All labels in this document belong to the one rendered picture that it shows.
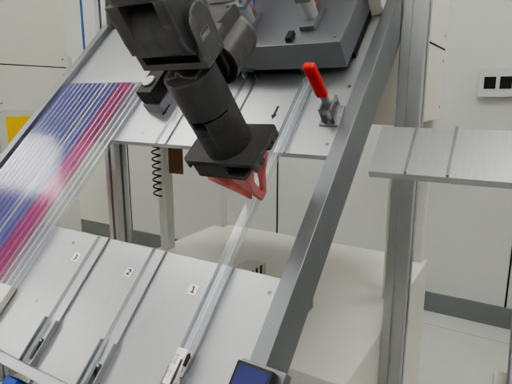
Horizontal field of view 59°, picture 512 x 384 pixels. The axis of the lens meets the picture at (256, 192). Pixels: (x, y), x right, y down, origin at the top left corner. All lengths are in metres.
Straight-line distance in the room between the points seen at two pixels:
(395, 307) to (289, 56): 0.50
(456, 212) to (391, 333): 1.45
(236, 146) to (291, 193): 2.07
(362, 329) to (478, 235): 1.48
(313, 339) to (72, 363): 0.43
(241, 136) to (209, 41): 0.12
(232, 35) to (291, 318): 0.31
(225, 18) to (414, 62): 0.40
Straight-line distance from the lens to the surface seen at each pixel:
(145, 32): 0.44
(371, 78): 0.68
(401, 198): 0.85
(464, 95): 2.26
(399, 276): 0.88
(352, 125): 0.62
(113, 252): 0.68
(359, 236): 2.47
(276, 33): 0.75
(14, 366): 0.67
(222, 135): 0.49
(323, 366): 0.81
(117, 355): 0.60
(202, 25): 0.44
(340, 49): 0.69
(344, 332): 0.91
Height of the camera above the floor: 1.06
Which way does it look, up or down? 12 degrees down
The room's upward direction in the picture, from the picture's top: straight up
